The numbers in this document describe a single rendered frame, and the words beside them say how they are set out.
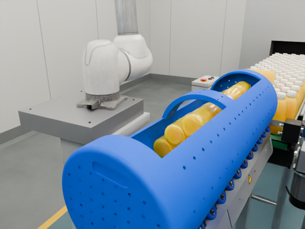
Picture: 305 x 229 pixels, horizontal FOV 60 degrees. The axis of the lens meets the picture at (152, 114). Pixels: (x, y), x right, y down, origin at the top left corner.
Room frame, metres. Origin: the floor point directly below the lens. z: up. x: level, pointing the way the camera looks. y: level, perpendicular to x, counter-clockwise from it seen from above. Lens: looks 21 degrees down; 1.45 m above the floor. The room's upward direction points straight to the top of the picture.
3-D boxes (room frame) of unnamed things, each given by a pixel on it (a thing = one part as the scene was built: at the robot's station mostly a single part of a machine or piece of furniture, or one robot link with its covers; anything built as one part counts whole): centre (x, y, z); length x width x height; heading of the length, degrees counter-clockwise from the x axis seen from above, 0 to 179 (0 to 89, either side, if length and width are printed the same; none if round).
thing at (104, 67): (1.16, 0.22, 1.24); 0.18 x 0.16 x 0.22; 143
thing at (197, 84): (1.52, -0.32, 1.05); 0.20 x 0.10 x 0.10; 146
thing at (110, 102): (1.14, 0.23, 1.10); 0.22 x 0.18 x 0.06; 165
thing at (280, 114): (1.21, -0.62, 0.99); 0.07 x 0.07 x 0.19
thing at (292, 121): (1.11, -0.63, 0.95); 0.10 x 0.07 x 0.10; 56
